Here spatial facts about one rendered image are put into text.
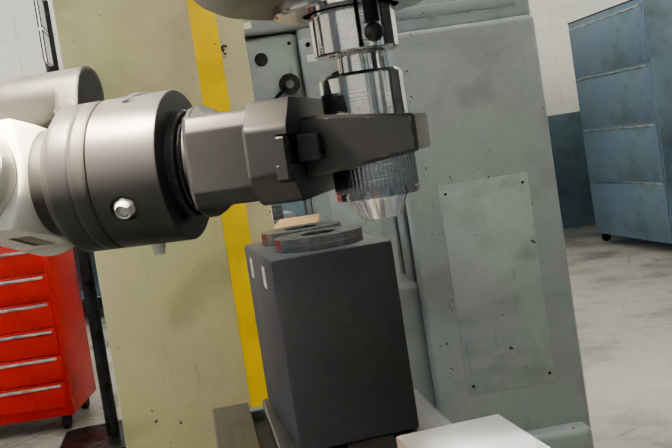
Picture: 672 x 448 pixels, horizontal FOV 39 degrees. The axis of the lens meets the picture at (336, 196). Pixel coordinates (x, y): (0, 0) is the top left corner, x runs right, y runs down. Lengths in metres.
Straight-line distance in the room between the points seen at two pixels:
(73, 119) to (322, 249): 0.42
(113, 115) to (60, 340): 4.56
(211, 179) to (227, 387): 1.81
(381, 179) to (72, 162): 0.17
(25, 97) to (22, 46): 9.11
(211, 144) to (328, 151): 0.06
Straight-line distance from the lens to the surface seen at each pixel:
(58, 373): 5.12
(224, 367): 2.29
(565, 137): 10.32
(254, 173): 0.49
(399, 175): 0.52
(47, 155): 0.55
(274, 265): 0.90
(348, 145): 0.50
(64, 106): 0.59
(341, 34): 0.51
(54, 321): 5.07
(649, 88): 7.77
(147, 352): 2.28
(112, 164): 0.53
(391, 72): 0.52
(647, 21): 7.76
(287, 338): 0.91
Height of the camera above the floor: 1.23
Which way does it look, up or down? 3 degrees down
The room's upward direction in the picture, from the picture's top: 9 degrees counter-clockwise
